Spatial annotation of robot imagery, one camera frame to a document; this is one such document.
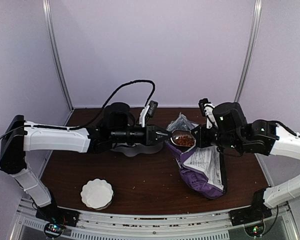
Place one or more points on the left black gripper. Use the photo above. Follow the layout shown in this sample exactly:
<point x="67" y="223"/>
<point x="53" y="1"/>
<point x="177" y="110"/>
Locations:
<point x="151" y="135"/>

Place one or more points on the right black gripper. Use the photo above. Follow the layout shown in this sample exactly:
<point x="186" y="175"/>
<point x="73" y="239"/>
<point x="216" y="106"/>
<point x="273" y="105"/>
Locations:
<point x="201" y="141"/>

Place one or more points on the metal food scoop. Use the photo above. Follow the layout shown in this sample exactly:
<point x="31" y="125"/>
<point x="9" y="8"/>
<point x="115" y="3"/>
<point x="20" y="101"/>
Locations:
<point x="176" y="133"/>

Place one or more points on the purple puppy food bag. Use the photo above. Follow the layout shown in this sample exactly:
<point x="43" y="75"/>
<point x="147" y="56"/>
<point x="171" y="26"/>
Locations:
<point x="202" y="169"/>

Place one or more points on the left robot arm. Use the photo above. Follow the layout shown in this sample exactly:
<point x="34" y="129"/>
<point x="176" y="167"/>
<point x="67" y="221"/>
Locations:
<point x="117" y="126"/>

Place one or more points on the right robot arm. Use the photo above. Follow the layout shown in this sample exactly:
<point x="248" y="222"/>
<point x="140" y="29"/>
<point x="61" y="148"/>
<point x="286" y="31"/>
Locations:
<point x="226" y="127"/>

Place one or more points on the grey double pet feeder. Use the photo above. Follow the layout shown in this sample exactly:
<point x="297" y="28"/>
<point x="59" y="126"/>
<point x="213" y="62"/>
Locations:
<point x="136" y="149"/>

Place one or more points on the white scalloped ceramic dish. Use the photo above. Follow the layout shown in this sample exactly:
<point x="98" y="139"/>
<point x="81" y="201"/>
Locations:
<point x="97" y="194"/>

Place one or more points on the right circuit board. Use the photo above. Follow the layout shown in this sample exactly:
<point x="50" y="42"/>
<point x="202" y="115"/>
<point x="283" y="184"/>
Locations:
<point x="254" y="230"/>

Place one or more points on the circuit board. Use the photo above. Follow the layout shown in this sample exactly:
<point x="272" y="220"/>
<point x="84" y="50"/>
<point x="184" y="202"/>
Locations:
<point x="53" y="230"/>
<point x="254" y="230"/>

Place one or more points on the left circuit board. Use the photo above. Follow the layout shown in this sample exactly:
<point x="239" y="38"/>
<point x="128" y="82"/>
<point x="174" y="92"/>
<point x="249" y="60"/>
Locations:
<point x="53" y="230"/>

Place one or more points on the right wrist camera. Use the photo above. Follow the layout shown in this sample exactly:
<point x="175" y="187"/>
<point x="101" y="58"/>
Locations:
<point x="206" y="109"/>

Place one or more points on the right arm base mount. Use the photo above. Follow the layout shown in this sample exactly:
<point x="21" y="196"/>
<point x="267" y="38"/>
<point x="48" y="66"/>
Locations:
<point x="249" y="214"/>

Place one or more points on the front aluminium rail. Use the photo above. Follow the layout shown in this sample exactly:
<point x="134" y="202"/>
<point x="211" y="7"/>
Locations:
<point x="215" y="225"/>

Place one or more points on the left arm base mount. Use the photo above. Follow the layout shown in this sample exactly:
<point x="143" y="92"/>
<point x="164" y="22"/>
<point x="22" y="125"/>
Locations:
<point x="60" y="216"/>

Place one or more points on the right aluminium frame post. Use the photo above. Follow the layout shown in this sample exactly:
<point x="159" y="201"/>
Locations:
<point x="253" y="35"/>

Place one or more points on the aluminium frame post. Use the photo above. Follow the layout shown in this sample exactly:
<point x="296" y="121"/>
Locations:
<point x="253" y="35"/>
<point x="46" y="4"/>

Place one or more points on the left aluminium frame post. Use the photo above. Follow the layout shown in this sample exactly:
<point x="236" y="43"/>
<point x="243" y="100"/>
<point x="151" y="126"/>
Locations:
<point x="46" y="4"/>

